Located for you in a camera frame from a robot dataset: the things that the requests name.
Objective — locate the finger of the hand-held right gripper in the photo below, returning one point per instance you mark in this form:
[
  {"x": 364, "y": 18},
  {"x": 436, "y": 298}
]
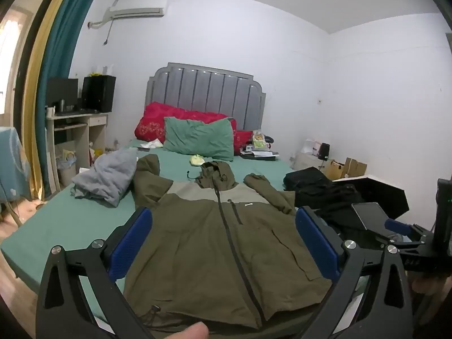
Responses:
[
  {"x": 397, "y": 226},
  {"x": 418, "y": 256}
]

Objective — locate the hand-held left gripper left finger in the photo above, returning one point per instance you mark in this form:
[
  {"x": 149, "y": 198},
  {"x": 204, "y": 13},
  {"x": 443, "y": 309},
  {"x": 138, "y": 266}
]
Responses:
[{"x": 130, "y": 243}]

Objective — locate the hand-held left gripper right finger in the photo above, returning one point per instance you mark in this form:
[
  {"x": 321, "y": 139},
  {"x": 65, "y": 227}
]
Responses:
[{"x": 316, "y": 243}]

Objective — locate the olive green hooded jacket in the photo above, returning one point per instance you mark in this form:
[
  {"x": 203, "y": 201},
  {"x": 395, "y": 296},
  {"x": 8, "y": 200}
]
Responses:
[{"x": 197, "y": 236}]

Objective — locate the person's right hand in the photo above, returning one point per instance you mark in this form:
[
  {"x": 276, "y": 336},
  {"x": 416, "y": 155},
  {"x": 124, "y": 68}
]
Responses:
[{"x": 429, "y": 286}]

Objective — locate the person's left hand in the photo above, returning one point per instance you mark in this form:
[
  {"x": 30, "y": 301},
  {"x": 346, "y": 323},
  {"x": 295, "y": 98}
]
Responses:
[{"x": 187, "y": 330}]

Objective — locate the black garment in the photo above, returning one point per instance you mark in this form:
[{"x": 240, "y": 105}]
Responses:
[{"x": 317, "y": 187}]

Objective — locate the grey crumpled clothing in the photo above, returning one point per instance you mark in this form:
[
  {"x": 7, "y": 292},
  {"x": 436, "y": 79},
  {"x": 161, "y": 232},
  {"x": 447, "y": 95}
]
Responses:
[{"x": 106, "y": 176}]

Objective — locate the cardboard box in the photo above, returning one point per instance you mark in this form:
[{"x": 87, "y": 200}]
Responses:
[{"x": 355, "y": 167}]

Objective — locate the bed with green sheet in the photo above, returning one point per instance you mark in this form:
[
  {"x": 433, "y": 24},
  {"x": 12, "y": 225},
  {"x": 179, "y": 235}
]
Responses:
[{"x": 53, "y": 226}]

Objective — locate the white nightstand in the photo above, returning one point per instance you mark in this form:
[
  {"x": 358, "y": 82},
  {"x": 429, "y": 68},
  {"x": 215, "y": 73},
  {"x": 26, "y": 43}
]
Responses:
[{"x": 305, "y": 162}]

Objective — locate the black speaker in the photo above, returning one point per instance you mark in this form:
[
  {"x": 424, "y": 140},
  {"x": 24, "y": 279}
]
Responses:
[{"x": 323, "y": 151}]

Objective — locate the trash bin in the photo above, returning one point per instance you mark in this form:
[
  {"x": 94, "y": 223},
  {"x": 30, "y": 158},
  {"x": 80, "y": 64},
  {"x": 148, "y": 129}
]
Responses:
[{"x": 66, "y": 173}]

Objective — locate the white box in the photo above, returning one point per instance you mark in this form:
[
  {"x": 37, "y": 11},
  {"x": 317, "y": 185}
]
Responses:
[{"x": 310, "y": 147}]

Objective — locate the white paper sheet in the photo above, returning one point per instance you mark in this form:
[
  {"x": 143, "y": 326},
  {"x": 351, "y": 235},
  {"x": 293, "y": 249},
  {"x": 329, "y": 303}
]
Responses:
[{"x": 152, "y": 144}]

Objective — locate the pile of papers and books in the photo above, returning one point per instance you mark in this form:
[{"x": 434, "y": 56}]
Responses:
[{"x": 259, "y": 154}]

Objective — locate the small yellow cloth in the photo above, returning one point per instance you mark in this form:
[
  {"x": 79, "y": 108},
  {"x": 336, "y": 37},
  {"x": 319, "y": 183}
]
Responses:
[{"x": 196, "y": 160}]

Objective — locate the green snack box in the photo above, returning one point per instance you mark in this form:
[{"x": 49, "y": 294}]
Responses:
[{"x": 259, "y": 140}]

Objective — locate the green pillow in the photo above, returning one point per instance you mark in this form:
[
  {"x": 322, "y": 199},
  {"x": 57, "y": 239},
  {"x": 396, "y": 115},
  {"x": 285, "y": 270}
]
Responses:
[{"x": 197, "y": 137}]

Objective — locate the beige computer desk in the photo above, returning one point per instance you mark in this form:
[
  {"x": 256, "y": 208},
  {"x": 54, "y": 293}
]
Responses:
[{"x": 95, "y": 122}]

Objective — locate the blue cloth covered chair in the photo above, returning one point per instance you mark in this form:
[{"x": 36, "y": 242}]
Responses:
[{"x": 12, "y": 162}]

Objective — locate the black computer tower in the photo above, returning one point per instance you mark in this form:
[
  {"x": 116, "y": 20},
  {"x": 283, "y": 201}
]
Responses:
[{"x": 99, "y": 93}]

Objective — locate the white cup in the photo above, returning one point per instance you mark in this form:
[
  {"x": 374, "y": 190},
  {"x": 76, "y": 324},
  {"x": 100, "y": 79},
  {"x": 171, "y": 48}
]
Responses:
[{"x": 50, "y": 112}]

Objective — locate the black computer monitor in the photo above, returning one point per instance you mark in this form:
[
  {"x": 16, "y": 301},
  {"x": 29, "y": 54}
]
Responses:
[{"x": 61, "y": 93}]

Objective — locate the yellow curtain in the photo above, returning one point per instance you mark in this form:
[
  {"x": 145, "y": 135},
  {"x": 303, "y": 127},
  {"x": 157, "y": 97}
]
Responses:
[{"x": 39, "y": 77}]

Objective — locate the teal curtain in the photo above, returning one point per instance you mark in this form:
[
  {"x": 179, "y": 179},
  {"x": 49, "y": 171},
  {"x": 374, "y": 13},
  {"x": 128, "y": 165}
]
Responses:
[{"x": 67, "y": 60}]

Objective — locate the air conditioner pipe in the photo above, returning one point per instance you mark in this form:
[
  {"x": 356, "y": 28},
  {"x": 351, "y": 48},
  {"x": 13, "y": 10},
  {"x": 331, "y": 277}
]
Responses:
[{"x": 106, "y": 19}]

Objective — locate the white air conditioner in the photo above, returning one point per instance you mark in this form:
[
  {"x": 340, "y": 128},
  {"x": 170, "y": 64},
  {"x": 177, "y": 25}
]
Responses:
[{"x": 139, "y": 7}]

